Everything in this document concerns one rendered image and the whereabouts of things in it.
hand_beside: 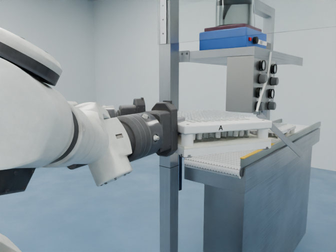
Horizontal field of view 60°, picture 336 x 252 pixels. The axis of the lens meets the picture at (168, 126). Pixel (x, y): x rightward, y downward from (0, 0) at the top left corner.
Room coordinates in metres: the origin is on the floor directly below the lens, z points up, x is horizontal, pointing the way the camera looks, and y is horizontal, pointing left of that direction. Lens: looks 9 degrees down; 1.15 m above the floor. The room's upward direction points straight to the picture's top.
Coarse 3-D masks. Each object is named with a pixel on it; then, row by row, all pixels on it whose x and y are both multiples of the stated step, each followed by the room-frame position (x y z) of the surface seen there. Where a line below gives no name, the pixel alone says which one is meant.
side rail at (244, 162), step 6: (312, 126) 1.89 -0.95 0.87; (318, 126) 2.03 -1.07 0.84; (300, 132) 1.66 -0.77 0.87; (306, 132) 1.77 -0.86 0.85; (288, 138) 1.48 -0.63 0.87; (294, 138) 1.57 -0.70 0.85; (276, 144) 1.34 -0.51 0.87; (282, 144) 1.41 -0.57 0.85; (264, 150) 1.22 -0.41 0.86; (270, 150) 1.27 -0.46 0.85; (252, 156) 1.11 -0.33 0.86; (258, 156) 1.16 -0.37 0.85; (240, 162) 1.06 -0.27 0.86; (246, 162) 1.07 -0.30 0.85
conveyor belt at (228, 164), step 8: (296, 128) 1.99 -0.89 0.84; (232, 152) 1.30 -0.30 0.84; (240, 152) 1.30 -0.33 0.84; (248, 152) 1.30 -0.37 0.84; (184, 160) 1.22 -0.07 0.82; (192, 160) 1.20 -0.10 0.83; (200, 160) 1.18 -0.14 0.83; (208, 160) 1.16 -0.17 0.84; (216, 160) 1.16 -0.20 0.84; (224, 160) 1.16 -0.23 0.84; (232, 160) 1.16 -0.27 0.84; (200, 168) 1.17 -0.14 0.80; (208, 168) 1.14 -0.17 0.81; (216, 168) 1.12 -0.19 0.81; (224, 168) 1.10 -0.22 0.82; (232, 168) 1.08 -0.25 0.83; (240, 168) 1.07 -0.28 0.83; (232, 176) 1.08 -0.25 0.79
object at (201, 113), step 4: (180, 112) 0.81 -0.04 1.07; (184, 112) 0.79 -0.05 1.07; (188, 112) 0.80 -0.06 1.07; (192, 112) 0.80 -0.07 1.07; (196, 112) 0.80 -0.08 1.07; (200, 112) 0.81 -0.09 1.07; (204, 112) 0.80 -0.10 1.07; (208, 112) 0.81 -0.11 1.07; (212, 112) 0.80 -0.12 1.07; (216, 112) 0.80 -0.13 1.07; (220, 112) 0.81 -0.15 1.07; (224, 112) 0.80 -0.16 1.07; (192, 116) 0.71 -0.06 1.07; (196, 116) 0.70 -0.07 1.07; (200, 116) 0.71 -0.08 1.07; (204, 116) 0.71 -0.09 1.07; (208, 116) 0.71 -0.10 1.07; (212, 116) 0.72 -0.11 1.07; (196, 120) 0.69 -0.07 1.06; (220, 132) 0.72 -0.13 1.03; (232, 132) 0.74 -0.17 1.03; (208, 136) 0.71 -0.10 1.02; (220, 136) 0.72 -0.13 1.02
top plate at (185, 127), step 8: (232, 120) 0.71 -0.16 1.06; (240, 120) 0.71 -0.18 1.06; (248, 120) 0.71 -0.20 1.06; (256, 120) 0.71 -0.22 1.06; (264, 120) 0.71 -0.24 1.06; (184, 128) 0.62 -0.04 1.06; (192, 128) 0.63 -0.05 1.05; (200, 128) 0.64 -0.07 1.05; (208, 128) 0.64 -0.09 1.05; (216, 128) 0.65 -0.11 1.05; (224, 128) 0.66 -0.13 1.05; (232, 128) 0.67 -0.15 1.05; (240, 128) 0.68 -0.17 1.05; (248, 128) 0.69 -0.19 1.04; (256, 128) 0.70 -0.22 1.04; (264, 128) 0.71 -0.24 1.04
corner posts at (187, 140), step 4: (260, 132) 0.71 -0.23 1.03; (264, 132) 0.71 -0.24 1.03; (184, 136) 0.63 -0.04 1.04; (188, 136) 0.63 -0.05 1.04; (192, 136) 0.63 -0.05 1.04; (260, 136) 0.71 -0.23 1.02; (264, 136) 0.71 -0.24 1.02; (184, 140) 0.63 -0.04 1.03; (188, 140) 0.63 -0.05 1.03; (192, 140) 0.63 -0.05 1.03; (184, 144) 0.63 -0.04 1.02; (188, 144) 0.63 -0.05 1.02; (192, 144) 0.63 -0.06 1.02
